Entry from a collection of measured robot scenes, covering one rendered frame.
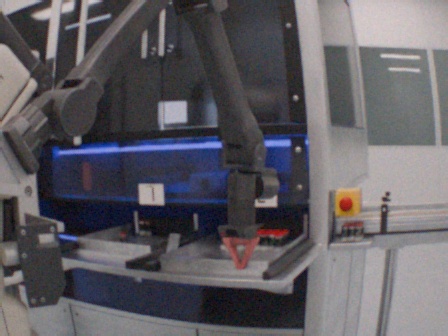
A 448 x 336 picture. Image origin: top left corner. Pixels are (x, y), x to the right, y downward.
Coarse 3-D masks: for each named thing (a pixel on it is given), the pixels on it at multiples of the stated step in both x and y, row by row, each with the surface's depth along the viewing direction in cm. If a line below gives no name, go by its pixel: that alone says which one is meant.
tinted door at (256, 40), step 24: (240, 0) 157; (264, 0) 155; (168, 24) 167; (240, 24) 158; (264, 24) 155; (192, 48) 164; (240, 48) 159; (264, 48) 156; (168, 72) 168; (192, 72) 165; (240, 72) 159; (264, 72) 157; (168, 96) 168; (192, 96) 165; (264, 96) 157; (168, 120) 168; (192, 120) 165; (216, 120) 163; (264, 120) 158; (288, 120) 155
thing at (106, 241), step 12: (120, 228) 176; (132, 228) 183; (84, 240) 151; (96, 240) 149; (108, 240) 168; (132, 240) 169; (144, 240) 169; (156, 240) 170; (168, 240) 152; (180, 240) 159; (108, 252) 148; (120, 252) 146; (132, 252) 145; (144, 252) 143
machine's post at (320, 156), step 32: (320, 32) 153; (320, 64) 149; (320, 96) 150; (320, 128) 151; (320, 160) 151; (320, 192) 152; (320, 224) 152; (320, 256) 153; (320, 288) 153; (320, 320) 153
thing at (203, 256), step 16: (208, 240) 156; (304, 240) 152; (160, 256) 130; (176, 256) 137; (192, 256) 145; (208, 256) 145; (224, 256) 144; (240, 256) 144; (256, 256) 143; (272, 256) 142; (208, 272) 126; (224, 272) 124; (240, 272) 123; (256, 272) 122
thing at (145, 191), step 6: (144, 186) 171; (150, 186) 171; (156, 186) 170; (162, 186) 169; (144, 192) 172; (150, 192) 171; (156, 192) 170; (162, 192) 169; (144, 198) 172; (150, 198) 171; (156, 198) 170; (162, 198) 169; (162, 204) 170
